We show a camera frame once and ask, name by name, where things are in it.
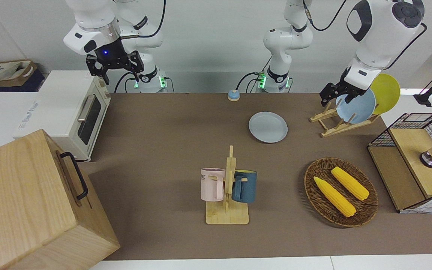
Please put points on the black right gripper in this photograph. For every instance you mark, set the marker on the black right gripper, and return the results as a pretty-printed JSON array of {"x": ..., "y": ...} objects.
[{"x": 111, "y": 52}]

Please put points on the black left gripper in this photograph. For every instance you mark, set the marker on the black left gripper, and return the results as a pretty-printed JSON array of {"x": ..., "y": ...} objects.
[{"x": 353, "y": 88}]

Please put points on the gray plate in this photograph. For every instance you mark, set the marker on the gray plate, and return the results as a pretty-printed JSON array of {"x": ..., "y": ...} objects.
[{"x": 268, "y": 127}]

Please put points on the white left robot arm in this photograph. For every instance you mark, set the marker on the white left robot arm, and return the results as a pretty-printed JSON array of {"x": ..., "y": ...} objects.
[{"x": 381, "y": 33}]

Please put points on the light blue plate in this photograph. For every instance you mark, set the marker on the light blue plate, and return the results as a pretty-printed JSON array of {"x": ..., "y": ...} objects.
[{"x": 360, "y": 108}]

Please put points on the wooden plate rack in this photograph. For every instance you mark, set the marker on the wooden plate rack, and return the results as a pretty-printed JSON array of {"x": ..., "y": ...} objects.
[{"x": 336, "y": 127}]

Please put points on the yellow plate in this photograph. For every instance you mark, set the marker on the yellow plate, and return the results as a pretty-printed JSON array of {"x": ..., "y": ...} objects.
[{"x": 388, "y": 93}]

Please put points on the white toaster oven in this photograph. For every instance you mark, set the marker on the white toaster oven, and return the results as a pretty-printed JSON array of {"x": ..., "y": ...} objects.
[{"x": 62, "y": 101}]

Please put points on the dark blue crate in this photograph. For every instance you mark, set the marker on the dark blue crate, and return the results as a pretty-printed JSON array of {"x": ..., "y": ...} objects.
[{"x": 34, "y": 84}]

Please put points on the yellow corn cob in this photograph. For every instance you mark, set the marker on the yellow corn cob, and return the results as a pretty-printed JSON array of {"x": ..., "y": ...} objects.
[
  {"x": 351, "y": 183},
  {"x": 334, "y": 197}
]

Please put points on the brown cardboard box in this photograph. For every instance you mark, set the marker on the brown cardboard box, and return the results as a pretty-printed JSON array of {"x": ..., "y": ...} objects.
[{"x": 26, "y": 75}]

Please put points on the blue call bell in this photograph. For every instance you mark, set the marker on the blue call bell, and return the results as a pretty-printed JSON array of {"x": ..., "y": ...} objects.
[{"x": 233, "y": 95}]

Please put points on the brown wicker basket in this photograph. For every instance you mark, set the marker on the brown wicker basket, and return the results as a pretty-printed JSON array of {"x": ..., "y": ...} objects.
[{"x": 366, "y": 210}]

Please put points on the teal mug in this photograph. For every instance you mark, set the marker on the teal mug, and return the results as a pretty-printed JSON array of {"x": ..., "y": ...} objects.
[{"x": 246, "y": 187}]

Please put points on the pink mug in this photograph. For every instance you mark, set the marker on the pink mug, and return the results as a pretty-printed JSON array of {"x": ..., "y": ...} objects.
[{"x": 211, "y": 185}]

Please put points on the wooden mug tree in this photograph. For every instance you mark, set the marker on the wooden mug tree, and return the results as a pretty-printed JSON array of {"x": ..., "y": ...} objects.
[{"x": 228, "y": 213}]

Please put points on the wooden drawer cabinet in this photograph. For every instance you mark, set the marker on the wooden drawer cabinet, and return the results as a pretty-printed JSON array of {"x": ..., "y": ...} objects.
[{"x": 17, "y": 198}]

